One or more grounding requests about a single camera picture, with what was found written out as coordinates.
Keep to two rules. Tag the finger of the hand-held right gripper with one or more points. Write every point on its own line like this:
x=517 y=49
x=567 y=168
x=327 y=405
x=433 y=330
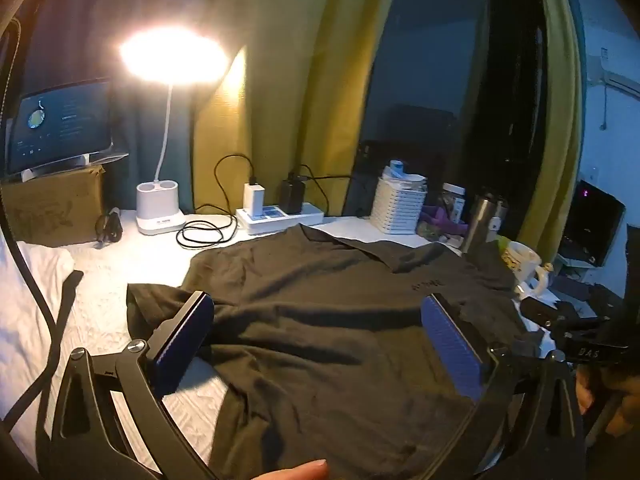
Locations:
x=537 y=311

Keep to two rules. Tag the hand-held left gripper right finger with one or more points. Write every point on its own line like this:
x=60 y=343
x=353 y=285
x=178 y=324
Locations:
x=452 y=350

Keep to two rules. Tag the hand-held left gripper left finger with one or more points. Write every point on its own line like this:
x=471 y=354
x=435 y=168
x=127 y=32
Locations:
x=182 y=342

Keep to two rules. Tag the dark t-shirt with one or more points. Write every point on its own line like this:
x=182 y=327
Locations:
x=325 y=310

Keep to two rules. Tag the person's right hand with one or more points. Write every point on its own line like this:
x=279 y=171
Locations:
x=582 y=395

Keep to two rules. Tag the person's left hand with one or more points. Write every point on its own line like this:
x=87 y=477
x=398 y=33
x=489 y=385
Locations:
x=295 y=472

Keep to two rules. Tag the white mug with yellow print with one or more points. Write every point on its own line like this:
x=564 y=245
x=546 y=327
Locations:
x=522 y=260

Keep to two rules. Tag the white textured table cover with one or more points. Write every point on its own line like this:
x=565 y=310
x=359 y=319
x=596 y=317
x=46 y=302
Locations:
x=125 y=265

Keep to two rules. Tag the dark laptop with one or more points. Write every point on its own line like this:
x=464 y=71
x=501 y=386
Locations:
x=595 y=225

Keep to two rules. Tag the stainless steel tumbler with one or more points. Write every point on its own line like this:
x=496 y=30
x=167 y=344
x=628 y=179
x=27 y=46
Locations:
x=477 y=225

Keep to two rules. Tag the purple cloth item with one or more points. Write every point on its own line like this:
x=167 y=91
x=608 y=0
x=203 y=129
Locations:
x=440 y=220

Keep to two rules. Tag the white desk lamp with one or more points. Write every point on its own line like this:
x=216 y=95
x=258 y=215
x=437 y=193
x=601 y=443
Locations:
x=160 y=210

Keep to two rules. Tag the small black clip object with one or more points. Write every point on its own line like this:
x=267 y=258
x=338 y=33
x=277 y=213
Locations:
x=109 y=226

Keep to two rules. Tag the clear jar with white lid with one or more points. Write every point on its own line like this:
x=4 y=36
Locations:
x=452 y=200

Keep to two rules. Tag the white slatted basket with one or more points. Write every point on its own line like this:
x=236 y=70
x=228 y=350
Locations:
x=397 y=207

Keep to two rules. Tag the white charger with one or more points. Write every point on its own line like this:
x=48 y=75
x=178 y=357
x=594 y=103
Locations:
x=254 y=200

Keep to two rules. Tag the white power strip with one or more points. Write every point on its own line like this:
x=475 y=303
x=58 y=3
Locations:
x=300 y=220

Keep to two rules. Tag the black charger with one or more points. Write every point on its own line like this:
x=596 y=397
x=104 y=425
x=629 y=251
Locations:
x=291 y=197

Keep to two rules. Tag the blue and white tube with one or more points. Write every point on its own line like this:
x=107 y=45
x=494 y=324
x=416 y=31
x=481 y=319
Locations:
x=397 y=167

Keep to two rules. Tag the brown cardboard box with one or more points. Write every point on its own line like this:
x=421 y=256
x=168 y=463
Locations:
x=50 y=205

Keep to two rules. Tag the yellow curtain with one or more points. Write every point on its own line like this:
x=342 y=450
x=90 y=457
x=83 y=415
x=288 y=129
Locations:
x=300 y=85
x=560 y=110

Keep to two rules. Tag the white air conditioner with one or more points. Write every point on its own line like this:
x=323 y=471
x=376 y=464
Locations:
x=620 y=82

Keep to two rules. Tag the tablet with dark screen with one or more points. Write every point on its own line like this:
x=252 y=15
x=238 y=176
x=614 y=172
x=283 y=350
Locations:
x=60 y=120

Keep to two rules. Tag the dark window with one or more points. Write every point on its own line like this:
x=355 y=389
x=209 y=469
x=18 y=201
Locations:
x=425 y=60

